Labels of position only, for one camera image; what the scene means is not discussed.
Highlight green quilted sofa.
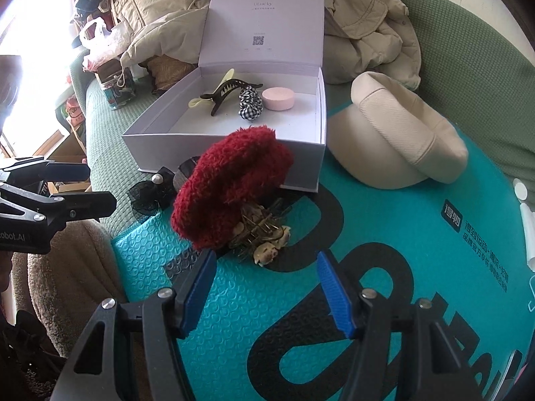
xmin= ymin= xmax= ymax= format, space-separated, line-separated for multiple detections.
xmin=69 ymin=0 xmax=535 ymax=218

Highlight white lidded gift box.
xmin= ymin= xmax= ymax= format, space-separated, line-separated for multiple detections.
xmin=122 ymin=0 xmax=327 ymax=193

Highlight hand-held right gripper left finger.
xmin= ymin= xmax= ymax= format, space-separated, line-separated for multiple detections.
xmin=50 ymin=250 xmax=218 ymax=401

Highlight red fuzzy scrunchie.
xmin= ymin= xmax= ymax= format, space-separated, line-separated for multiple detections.
xmin=171 ymin=125 xmax=294 ymax=249

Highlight black lace bow with pearl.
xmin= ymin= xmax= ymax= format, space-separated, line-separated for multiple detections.
xmin=126 ymin=167 xmax=176 ymax=220

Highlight black hair claw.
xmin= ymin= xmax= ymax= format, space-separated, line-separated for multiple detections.
xmin=200 ymin=79 xmax=265 ymax=117

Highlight black white checkered scrunchie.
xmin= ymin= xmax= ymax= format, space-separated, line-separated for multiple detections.
xmin=238 ymin=85 xmax=264 ymax=123

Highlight beige cap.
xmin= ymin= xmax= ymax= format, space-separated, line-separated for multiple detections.
xmin=328 ymin=72 xmax=469 ymax=188

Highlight brown fleece blanket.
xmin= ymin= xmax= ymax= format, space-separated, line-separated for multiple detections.
xmin=27 ymin=219 xmax=128 ymax=358

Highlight cream hair claw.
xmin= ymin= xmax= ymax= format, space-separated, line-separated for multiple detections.
xmin=188 ymin=69 xmax=239 ymax=109

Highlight glass jar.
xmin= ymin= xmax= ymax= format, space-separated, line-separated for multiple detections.
xmin=100 ymin=69 xmax=136 ymax=111

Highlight clear plastic bag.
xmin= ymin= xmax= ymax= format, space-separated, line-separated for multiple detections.
xmin=79 ymin=19 xmax=136 ymax=72

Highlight teal bubble mailer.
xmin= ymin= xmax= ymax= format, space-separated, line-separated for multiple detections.
xmin=111 ymin=100 xmax=535 ymax=401

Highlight open cardboard box of clutter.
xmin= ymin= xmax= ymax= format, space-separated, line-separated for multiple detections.
xmin=46 ymin=125 xmax=90 ymax=195

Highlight gold clip with beige flowers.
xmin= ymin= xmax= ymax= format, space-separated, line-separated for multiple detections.
xmin=228 ymin=200 xmax=293 ymax=266

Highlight brown patterned cushion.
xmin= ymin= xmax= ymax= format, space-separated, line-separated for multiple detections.
xmin=140 ymin=54 xmax=199 ymax=93

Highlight beige puffer jacket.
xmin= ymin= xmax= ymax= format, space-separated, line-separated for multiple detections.
xmin=113 ymin=0 xmax=422 ymax=93

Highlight dark cloth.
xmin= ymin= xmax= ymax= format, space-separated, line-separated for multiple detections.
xmin=0 ymin=311 xmax=70 ymax=401

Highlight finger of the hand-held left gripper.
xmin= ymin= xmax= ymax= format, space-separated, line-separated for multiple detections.
xmin=0 ymin=184 xmax=118 ymax=231
xmin=0 ymin=155 xmax=90 ymax=185

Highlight pink round compact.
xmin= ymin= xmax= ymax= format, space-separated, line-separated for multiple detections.
xmin=262 ymin=87 xmax=297 ymax=111

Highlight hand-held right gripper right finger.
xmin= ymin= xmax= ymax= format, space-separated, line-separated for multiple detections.
xmin=316 ymin=251 xmax=481 ymax=401

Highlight pink printed box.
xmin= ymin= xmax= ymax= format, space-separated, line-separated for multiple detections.
xmin=65 ymin=98 xmax=86 ymax=130

